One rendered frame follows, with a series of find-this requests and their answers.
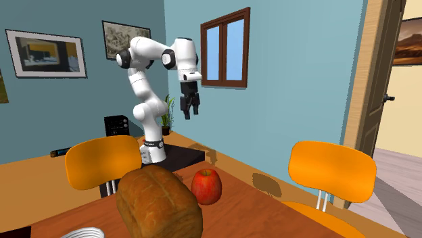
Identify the green wall picture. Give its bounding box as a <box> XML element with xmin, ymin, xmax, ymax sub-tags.
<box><xmin>0</xmin><ymin>68</ymin><xmax>9</xmax><ymax>104</ymax></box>

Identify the brown landscape wall picture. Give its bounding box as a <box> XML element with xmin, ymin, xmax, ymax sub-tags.
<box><xmin>392</xmin><ymin>17</ymin><xmax>422</xmax><ymax>66</ymax></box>

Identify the orange chair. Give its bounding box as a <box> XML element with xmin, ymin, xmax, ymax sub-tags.
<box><xmin>64</xmin><ymin>135</ymin><xmax>143</xmax><ymax>196</ymax></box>
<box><xmin>280</xmin><ymin>140</ymin><xmax>377</xmax><ymax>238</ymax></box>

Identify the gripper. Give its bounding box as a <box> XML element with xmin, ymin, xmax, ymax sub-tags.
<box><xmin>179</xmin><ymin>80</ymin><xmax>202</xmax><ymax>120</ymax></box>

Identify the black framed grey picture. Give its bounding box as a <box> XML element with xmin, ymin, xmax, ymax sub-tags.
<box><xmin>101</xmin><ymin>20</ymin><xmax>151</xmax><ymax>60</ymax></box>

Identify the wooden door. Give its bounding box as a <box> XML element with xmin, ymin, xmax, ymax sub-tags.
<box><xmin>343</xmin><ymin>0</ymin><xmax>408</xmax><ymax>210</ymax></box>

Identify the black box with knobs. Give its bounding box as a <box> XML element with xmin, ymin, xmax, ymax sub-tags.
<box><xmin>103</xmin><ymin>114</ymin><xmax>130</xmax><ymax>137</ymax></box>

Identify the green potted plant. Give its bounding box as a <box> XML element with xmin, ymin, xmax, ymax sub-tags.
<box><xmin>160</xmin><ymin>94</ymin><xmax>176</xmax><ymax>137</ymax></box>

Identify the brown framed window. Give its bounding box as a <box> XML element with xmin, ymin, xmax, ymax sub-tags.
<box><xmin>200</xmin><ymin>7</ymin><xmax>251</xmax><ymax>89</ymax></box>

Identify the brown bread loaf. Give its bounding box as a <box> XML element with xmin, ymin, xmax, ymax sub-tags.
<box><xmin>115</xmin><ymin>164</ymin><xmax>204</xmax><ymax>238</ymax></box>

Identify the white framed wall picture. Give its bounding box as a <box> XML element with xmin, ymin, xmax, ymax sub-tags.
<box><xmin>5</xmin><ymin>28</ymin><xmax>88</xmax><ymax>79</ymax></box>

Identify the black robot stand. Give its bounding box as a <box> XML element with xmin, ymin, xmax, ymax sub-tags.
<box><xmin>99</xmin><ymin>142</ymin><xmax>206</xmax><ymax>199</ymax></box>

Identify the red apple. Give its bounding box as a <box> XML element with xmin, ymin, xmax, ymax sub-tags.
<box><xmin>191</xmin><ymin>168</ymin><xmax>222</xmax><ymax>206</ymax></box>

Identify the white ribbed dish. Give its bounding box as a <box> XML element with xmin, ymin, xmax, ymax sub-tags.
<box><xmin>60</xmin><ymin>227</ymin><xmax>106</xmax><ymax>238</ymax></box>

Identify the black cylinder with blue band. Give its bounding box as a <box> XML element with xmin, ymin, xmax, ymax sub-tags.
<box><xmin>49</xmin><ymin>147</ymin><xmax>72</xmax><ymax>158</ymax></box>

